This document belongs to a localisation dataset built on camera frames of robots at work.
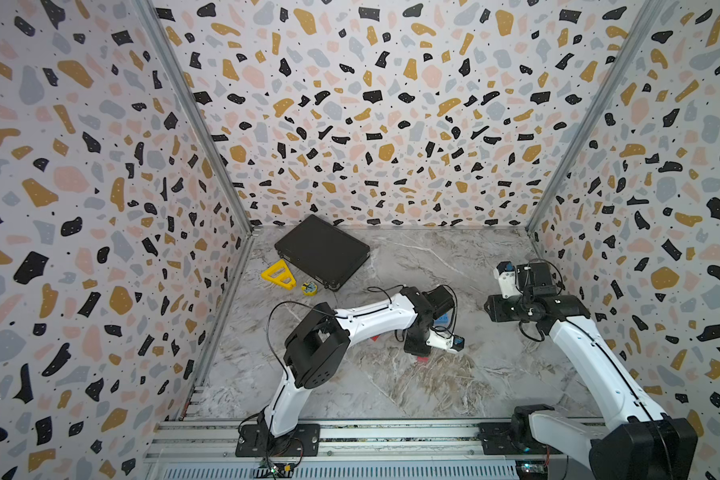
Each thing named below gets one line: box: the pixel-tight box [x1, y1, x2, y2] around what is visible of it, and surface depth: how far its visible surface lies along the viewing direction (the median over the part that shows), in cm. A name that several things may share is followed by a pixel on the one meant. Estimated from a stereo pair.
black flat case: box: [274, 214, 371, 291], surface depth 112 cm
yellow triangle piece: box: [260, 259, 297, 290], surface depth 108 cm
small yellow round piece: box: [301, 282, 318, 297], surface depth 105 cm
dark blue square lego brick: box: [450, 335, 465, 352], surface depth 76 cm
